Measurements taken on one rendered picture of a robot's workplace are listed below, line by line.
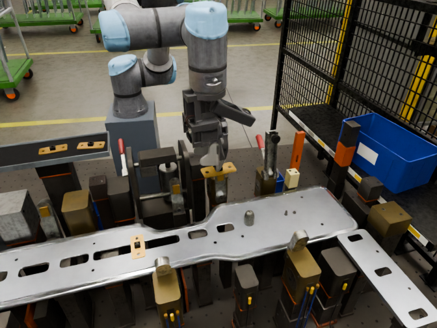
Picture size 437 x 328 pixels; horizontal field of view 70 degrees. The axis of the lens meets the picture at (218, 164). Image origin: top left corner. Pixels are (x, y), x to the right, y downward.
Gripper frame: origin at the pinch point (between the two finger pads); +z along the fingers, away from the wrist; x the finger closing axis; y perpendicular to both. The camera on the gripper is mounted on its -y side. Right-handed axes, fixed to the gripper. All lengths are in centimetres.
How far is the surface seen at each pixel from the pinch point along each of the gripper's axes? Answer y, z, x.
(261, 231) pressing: -12.7, 27.2, 2.6
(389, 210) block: -49, 22, 14
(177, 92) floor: -73, 133, -340
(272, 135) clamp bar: -24.7, 6.7, -15.7
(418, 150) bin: -76, 16, -2
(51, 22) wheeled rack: 91, 112, -740
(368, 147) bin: -60, 16, -9
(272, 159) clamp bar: -25.7, 16.3, -15.6
